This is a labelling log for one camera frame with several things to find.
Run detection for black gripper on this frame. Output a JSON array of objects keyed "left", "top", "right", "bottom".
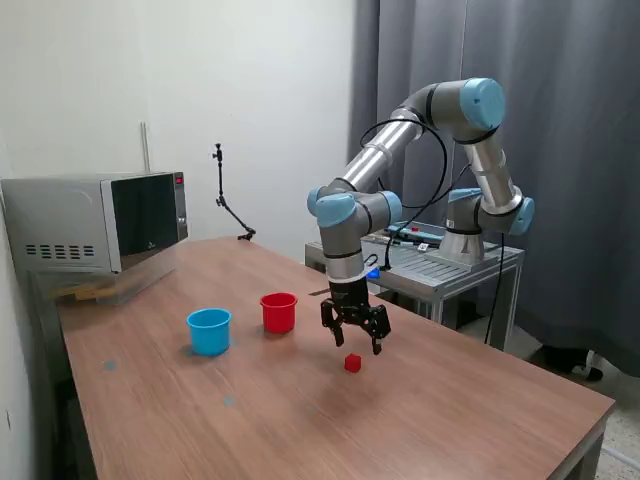
[{"left": 319, "top": 275, "right": 393, "bottom": 357}]

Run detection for red plastic bin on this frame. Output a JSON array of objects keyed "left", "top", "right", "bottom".
[{"left": 259, "top": 292, "right": 299, "bottom": 334}]

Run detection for blue plastic bin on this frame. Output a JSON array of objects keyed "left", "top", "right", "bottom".
[{"left": 186, "top": 307, "right": 233, "bottom": 357}]

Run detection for grey metal robot stand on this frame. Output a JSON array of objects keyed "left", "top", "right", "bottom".
[{"left": 304, "top": 232, "right": 526, "bottom": 351}]

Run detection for blue teach pendant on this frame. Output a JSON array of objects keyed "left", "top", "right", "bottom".
[{"left": 388, "top": 222, "right": 447, "bottom": 241}]

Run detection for black shoe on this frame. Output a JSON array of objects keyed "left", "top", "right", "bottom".
[{"left": 542, "top": 344, "right": 607, "bottom": 384}]

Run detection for grey table leg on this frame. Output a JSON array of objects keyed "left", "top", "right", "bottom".
[{"left": 547, "top": 419, "right": 609, "bottom": 480}]

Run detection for wooden blocks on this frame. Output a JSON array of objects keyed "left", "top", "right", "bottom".
[{"left": 52, "top": 283, "right": 119, "bottom": 303}]

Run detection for silver microwave oven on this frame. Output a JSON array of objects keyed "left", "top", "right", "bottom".
[{"left": 0, "top": 171, "right": 190, "bottom": 275}]

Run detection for grey curtain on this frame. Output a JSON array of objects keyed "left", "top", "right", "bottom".
[{"left": 348, "top": 0, "right": 640, "bottom": 379}]

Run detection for black base power cable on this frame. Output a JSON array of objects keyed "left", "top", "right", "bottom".
[{"left": 483, "top": 232, "right": 506, "bottom": 346}]

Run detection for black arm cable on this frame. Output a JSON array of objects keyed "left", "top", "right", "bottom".
[{"left": 358, "top": 118, "right": 475, "bottom": 274}]

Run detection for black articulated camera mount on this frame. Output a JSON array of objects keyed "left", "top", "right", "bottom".
[{"left": 209, "top": 143, "right": 257, "bottom": 242}]

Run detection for white wall conduit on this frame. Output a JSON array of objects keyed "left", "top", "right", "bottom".
[{"left": 139, "top": 122, "right": 151, "bottom": 174}]

